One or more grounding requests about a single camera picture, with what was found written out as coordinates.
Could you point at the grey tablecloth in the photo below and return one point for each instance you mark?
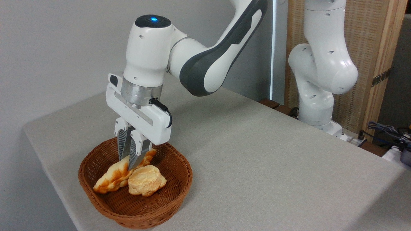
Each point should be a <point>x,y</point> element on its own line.
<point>273,166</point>

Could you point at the wooden woven screen panel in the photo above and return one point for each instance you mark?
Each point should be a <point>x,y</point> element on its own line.
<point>369,48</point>

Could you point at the round pale bread roll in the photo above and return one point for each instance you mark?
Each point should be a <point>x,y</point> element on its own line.
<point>146,183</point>

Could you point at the long croissant bread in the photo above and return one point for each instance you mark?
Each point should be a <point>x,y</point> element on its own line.
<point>112,178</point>

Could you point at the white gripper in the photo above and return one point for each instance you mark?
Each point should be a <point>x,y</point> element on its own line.
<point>151,125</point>

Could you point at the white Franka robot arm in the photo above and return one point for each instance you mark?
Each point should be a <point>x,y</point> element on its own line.
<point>147,48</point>

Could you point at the brown wicker basket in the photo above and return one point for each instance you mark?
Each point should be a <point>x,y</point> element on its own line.
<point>173,166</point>

